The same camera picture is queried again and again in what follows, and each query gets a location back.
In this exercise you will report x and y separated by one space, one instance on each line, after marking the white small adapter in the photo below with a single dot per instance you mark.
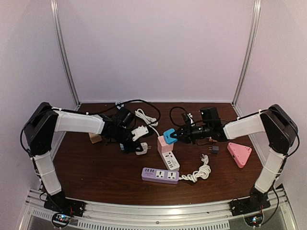
143 149

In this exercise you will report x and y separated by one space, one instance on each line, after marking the dark grey plug adapter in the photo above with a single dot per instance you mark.
214 149

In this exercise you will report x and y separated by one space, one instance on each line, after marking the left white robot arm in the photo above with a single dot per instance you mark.
46 120

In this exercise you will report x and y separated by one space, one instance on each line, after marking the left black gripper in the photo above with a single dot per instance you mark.
131 149

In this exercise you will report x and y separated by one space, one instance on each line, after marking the white power strip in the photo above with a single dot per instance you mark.
170 161

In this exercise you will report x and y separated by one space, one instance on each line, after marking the blue square adapter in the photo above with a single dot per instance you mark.
167 136

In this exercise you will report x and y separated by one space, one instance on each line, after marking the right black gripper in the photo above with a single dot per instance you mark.
188 135

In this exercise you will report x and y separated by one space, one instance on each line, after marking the beige cube socket adapter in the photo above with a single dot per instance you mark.
95 138

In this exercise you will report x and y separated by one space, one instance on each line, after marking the aluminium frame post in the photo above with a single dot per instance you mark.
62 51
255 19

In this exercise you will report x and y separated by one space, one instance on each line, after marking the purple power strip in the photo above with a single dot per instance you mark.
160 176

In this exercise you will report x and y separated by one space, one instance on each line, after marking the pink cube adapter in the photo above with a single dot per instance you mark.
162 146

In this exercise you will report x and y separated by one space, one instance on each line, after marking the right aluminium frame post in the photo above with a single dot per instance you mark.
255 19

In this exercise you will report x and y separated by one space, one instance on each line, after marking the pink triangular socket adapter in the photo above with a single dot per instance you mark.
239 153

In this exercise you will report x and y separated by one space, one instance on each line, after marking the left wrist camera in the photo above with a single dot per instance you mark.
124 117

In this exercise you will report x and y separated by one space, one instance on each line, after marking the front aluminium rail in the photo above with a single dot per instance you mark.
103 216

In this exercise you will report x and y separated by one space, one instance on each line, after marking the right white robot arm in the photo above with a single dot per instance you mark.
281 133

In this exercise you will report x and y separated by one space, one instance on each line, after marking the left aluminium frame post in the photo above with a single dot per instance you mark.
62 51

